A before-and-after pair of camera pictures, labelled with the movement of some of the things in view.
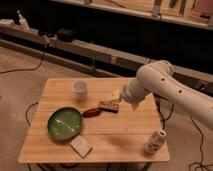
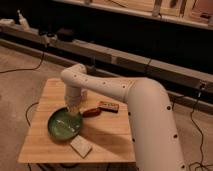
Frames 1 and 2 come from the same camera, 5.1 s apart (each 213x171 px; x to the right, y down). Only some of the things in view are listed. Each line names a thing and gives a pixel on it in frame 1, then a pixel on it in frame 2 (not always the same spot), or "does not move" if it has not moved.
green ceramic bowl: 65,123 does not move
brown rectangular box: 109,106 does not move
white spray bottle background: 23,24 does not move
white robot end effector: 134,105 -> 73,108
